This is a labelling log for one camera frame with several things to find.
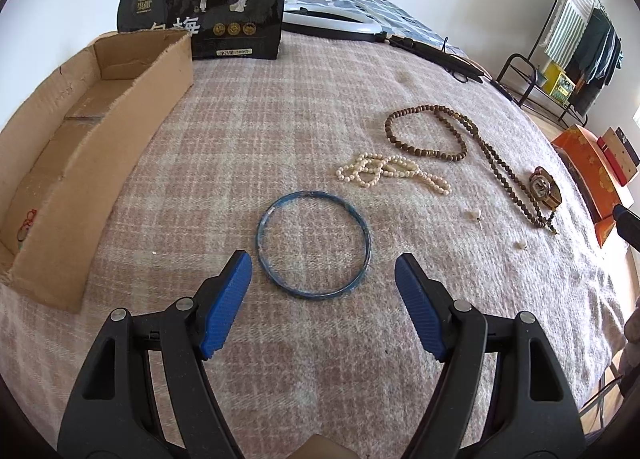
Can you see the black snack bag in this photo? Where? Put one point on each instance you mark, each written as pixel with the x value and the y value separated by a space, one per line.
pixel 235 14

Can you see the blue bangle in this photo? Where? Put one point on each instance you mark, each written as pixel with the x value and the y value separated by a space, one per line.
pixel 320 295

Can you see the stack of books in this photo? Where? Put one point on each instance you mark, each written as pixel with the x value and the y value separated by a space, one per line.
pixel 620 154

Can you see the black metal clothes rack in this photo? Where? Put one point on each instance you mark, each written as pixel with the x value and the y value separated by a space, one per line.
pixel 517 69

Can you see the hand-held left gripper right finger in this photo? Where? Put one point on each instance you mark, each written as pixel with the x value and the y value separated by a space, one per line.
pixel 420 309

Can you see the orange patterned box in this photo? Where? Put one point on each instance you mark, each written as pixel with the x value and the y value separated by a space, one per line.
pixel 585 159

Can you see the black tripod stand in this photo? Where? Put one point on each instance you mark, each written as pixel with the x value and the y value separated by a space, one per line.
pixel 425 50

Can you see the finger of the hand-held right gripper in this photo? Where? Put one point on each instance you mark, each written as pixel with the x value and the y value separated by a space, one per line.
pixel 629 226

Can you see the dark hanging clothes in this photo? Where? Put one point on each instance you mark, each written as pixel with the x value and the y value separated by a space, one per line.
pixel 597 54

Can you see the cardboard box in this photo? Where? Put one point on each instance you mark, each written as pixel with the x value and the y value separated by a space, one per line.
pixel 125 104

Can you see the yellow box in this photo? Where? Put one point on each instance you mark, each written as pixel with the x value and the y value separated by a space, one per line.
pixel 557 81

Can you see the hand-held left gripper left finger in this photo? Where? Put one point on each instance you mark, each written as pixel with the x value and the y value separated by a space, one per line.
pixel 225 304

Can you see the blue checkered bed sheet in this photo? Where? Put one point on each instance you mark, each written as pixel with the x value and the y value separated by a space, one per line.
pixel 400 19

